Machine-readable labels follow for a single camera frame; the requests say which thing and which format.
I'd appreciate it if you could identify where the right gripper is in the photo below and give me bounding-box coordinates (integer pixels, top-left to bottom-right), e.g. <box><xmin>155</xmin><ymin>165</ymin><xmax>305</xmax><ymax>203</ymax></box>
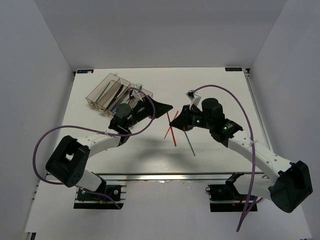
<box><xmin>169</xmin><ymin>104</ymin><xmax>213</xmax><ymax>132</ymax></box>

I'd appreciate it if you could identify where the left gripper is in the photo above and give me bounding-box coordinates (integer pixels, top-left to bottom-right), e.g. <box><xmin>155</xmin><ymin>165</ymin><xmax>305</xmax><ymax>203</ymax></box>
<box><xmin>125</xmin><ymin>95</ymin><xmax>173</xmax><ymax>129</ymax></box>

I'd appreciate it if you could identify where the orange chopstick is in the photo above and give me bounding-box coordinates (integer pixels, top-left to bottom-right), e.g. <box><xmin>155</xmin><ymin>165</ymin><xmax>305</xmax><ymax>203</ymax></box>
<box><xmin>164</xmin><ymin>110</ymin><xmax>179</xmax><ymax>139</ymax></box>
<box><xmin>167</xmin><ymin>113</ymin><xmax>177</xmax><ymax>147</ymax></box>

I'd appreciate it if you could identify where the teal chopstick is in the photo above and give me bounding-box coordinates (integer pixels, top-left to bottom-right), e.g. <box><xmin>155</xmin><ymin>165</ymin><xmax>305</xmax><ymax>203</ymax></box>
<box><xmin>95</xmin><ymin>82</ymin><xmax>111</xmax><ymax>103</ymax></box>
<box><xmin>184</xmin><ymin>131</ymin><xmax>196</xmax><ymax>157</ymax></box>

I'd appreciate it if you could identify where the black iridescent knife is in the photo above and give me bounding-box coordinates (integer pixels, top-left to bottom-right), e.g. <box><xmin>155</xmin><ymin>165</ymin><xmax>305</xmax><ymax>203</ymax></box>
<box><xmin>106</xmin><ymin>84</ymin><xmax>124</xmax><ymax>109</ymax></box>

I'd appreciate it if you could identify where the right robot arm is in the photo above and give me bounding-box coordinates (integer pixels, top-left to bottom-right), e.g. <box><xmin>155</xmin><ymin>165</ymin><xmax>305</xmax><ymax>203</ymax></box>
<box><xmin>169</xmin><ymin>98</ymin><xmax>313</xmax><ymax>213</ymax></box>

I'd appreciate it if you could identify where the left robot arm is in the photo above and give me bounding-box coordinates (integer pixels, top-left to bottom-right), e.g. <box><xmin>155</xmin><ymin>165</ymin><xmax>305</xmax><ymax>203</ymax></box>
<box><xmin>45</xmin><ymin>97</ymin><xmax>173</xmax><ymax>200</ymax></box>

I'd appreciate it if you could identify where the clear acrylic utensil organizer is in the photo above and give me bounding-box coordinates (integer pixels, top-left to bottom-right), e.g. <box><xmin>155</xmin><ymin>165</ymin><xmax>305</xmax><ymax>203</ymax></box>
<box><xmin>85</xmin><ymin>73</ymin><xmax>153</xmax><ymax>116</ymax></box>

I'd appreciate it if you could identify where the blue label right corner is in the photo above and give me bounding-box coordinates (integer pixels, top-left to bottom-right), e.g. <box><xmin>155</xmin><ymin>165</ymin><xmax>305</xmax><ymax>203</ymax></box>
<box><xmin>224</xmin><ymin>67</ymin><xmax>243</xmax><ymax>72</ymax></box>

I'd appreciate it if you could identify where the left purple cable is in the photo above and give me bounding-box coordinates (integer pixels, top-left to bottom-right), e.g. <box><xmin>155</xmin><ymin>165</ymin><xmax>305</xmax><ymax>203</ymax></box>
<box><xmin>33</xmin><ymin>87</ymin><xmax>157</xmax><ymax>210</ymax></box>

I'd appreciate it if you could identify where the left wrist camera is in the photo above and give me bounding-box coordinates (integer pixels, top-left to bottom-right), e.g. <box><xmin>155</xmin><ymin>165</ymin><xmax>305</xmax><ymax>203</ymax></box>
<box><xmin>129</xmin><ymin>83</ymin><xmax>144</xmax><ymax>101</ymax></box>

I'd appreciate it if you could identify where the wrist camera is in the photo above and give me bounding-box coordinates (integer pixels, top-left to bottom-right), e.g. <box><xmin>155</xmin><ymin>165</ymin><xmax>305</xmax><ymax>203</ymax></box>
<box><xmin>129</xmin><ymin>83</ymin><xmax>144</xmax><ymax>101</ymax></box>
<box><xmin>186</xmin><ymin>90</ymin><xmax>201</xmax><ymax>110</ymax></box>

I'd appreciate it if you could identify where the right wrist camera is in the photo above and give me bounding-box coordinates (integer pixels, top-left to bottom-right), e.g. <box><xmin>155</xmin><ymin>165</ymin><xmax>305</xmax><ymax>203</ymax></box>
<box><xmin>186</xmin><ymin>90</ymin><xmax>201</xmax><ymax>110</ymax></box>

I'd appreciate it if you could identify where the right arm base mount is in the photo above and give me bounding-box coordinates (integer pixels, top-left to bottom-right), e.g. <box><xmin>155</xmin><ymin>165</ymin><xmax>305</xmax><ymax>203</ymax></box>
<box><xmin>205</xmin><ymin>184</ymin><xmax>247</xmax><ymax>213</ymax></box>

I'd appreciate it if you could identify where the aluminium table edge rail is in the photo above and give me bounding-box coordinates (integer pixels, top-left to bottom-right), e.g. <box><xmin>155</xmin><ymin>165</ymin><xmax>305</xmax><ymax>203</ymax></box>
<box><xmin>46</xmin><ymin>172</ymin><xmax>263</xmax><ymax>182</ymax></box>

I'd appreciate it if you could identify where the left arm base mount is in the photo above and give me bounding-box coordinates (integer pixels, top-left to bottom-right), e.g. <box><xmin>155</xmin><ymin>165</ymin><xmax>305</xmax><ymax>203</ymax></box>
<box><xmin>73</xmin><ymin>184</ymin><xmax>127</xmax><ymax>210</ymax></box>

